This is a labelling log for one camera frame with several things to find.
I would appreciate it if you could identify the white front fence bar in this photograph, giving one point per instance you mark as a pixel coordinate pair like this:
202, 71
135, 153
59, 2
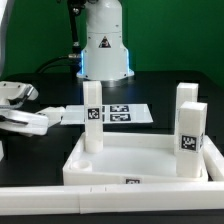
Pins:
111, 198

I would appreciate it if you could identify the white right fence bar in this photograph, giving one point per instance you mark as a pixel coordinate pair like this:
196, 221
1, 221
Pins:
214, 160

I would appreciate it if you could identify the white marker sheet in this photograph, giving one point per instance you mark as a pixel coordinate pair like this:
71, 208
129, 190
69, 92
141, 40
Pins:
112, 114

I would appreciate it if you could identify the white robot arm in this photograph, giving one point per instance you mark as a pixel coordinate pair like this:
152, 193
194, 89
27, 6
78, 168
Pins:
96, 27

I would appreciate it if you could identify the white fence bar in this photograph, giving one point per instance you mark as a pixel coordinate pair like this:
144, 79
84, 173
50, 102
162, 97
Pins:
111, 198
214, 160

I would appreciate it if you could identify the white block left edge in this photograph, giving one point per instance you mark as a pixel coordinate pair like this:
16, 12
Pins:
1, 151

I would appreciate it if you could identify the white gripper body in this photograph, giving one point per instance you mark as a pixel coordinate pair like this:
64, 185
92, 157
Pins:
12, 97

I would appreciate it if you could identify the white desk top tray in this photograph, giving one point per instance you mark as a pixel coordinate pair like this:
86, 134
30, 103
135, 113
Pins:
127, 158

